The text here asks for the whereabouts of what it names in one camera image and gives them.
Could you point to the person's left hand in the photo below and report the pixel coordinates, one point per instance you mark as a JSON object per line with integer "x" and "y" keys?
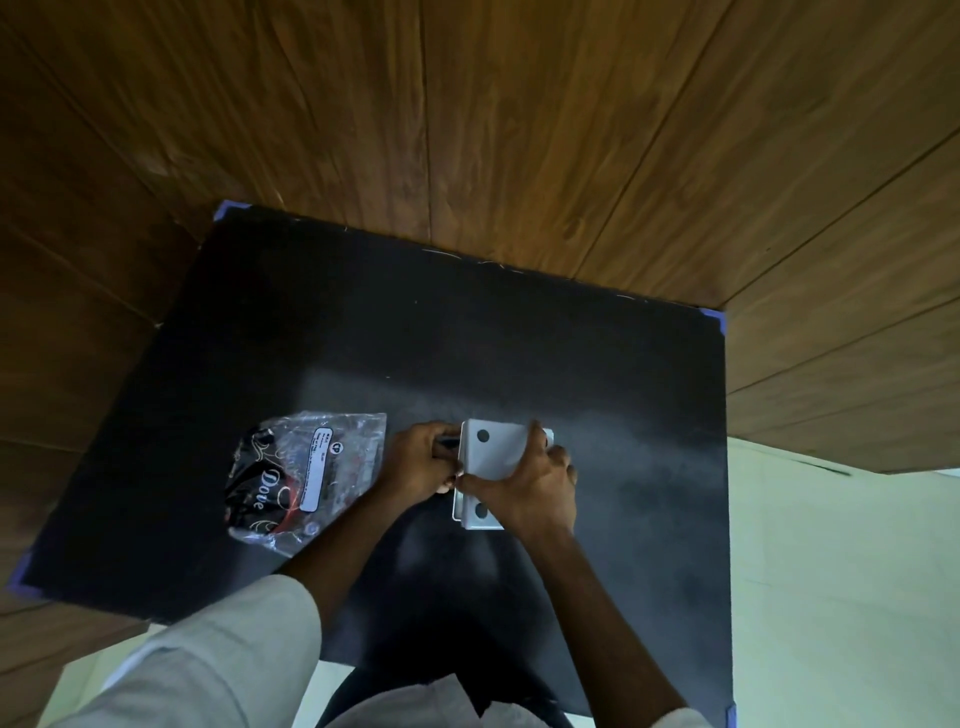
{"x": 411, "y": 465}

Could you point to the small black tool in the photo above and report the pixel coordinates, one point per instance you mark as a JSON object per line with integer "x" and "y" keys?
{"x": 448, "y": 442}

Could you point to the clear plastic bag black contents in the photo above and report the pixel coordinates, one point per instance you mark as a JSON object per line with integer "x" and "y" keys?
{"x": 315, "y": 472}

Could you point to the person's left fingers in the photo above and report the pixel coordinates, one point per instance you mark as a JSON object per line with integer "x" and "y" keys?
{"x": 448, "y": 471}

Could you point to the person's right forearm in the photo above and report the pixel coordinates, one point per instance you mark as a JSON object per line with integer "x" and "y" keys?
{"x": 600, "y": 622}

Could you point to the person's right hand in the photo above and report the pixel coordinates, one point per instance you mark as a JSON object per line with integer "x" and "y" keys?
{"x": 532, "y": 495}

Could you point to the person's white shirt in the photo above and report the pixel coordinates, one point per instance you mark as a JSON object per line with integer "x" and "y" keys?
{"x": 225, "y": 660}

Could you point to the black table cover sheet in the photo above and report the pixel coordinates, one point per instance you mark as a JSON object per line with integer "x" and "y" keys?
{"x": 525, "y": 345}

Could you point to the white metal bracket box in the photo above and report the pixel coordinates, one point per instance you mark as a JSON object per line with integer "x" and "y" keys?
{"x": 491, "y": 454}

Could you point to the person's left forearm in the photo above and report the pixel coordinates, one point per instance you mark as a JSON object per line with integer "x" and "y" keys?
{"x": 345, "y": 540}

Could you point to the person's right thumb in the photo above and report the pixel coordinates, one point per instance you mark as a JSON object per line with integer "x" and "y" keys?
{"x": 480, "y": 487}

